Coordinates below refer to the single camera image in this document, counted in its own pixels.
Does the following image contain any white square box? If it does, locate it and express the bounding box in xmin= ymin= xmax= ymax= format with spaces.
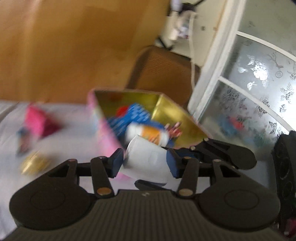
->
xmin=120 ymin=136 xmax=171 ymax=184

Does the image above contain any white pill bottle orange label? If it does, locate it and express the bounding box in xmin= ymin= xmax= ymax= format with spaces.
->
xmin=125 ymin=123 xmax=170 ymax=147

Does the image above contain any blue polka dot headband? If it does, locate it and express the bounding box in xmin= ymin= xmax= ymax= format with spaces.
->
xmin=107 ymin=102 xmax=167 ymax=140

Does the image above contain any pink small box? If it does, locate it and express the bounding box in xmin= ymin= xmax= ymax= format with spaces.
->
xmin=25 ymin=104 xmax=62 ymax=138

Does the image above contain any red small carton box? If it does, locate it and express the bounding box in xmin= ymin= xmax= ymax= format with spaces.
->
xmin=16 ymin=127 xmax=31 ymax=156

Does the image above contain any white bed sheet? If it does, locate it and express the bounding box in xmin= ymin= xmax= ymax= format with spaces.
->
xmin=1 ymin=100 xmax=113 ymax=238

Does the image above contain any pink macaron biscuit tin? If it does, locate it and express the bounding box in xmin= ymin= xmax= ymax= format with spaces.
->
xmin=87 ymin=90 xmax=207 ymax=156

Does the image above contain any gold round tin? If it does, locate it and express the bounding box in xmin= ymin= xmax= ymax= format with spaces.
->
xmin=20 ymin=152 xmax=50 ymax=175

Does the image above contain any frosted patterned glass door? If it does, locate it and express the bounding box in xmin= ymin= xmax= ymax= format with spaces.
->
xmin=188 ymin=32 xmax=295 ymax=149

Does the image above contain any brown woven chair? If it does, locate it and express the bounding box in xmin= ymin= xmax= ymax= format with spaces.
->
xmin=126 ymin=46 xmax=193 ymax=108

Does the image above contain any wooden headboard panel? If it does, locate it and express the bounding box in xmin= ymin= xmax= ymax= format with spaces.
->
xmin=1 ymin=1 xmax=170 ymax=103

